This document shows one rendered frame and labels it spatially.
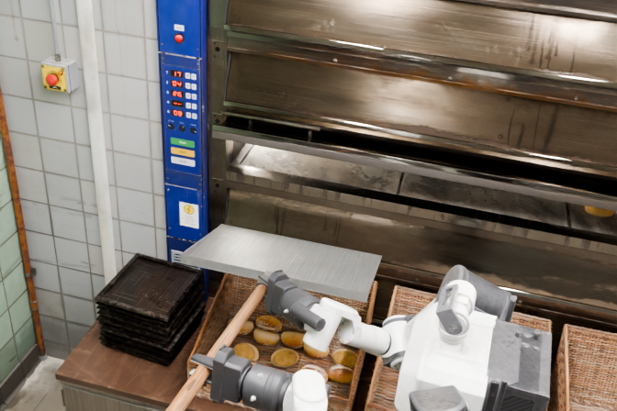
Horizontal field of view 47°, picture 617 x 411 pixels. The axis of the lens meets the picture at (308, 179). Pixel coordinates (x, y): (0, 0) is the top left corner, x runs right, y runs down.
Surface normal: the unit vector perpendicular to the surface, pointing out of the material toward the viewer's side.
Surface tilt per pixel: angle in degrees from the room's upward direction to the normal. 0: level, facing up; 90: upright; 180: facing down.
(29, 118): 90
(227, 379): 76
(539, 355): 0
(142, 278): 0
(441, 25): 70
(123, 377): 0
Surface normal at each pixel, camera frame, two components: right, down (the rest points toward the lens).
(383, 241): -0.22, 0.16
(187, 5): -0.25, 0.48
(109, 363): 0.07, -0.86
